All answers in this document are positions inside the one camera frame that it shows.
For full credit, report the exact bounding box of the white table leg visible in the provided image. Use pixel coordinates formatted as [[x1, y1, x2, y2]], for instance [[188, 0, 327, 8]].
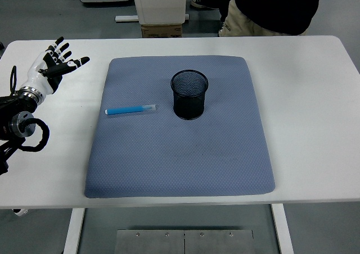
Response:
[[271, 203, 295, 254], [62, 208, 86, 254]]

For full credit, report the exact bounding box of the cardboard box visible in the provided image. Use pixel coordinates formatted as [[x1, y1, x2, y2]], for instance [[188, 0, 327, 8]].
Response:
[[141, 23, 183, 38]]

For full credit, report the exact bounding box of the white floor bar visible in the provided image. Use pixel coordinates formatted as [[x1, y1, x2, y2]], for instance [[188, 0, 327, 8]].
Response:
[[115, 13, 190, 23]]

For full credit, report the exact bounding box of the blue-grey textured mat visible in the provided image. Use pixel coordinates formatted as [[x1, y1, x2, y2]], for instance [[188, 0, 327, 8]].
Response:
[[84, 55, 276, 199]]

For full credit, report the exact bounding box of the white cabinet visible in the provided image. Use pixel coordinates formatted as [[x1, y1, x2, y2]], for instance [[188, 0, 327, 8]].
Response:
[[130, 0, 188, 25]]

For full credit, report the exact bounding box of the blue marker with clear cap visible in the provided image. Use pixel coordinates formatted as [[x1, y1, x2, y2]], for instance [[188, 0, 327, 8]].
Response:
[[105, 104, 158, 116]]

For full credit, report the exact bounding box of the black mesh pen holder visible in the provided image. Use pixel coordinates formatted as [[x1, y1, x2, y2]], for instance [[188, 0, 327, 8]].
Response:
[[170, 69, 209, 121]]

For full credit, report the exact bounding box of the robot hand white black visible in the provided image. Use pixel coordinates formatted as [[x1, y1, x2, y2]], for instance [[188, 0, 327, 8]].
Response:
[[20, 36, 91, 96]]

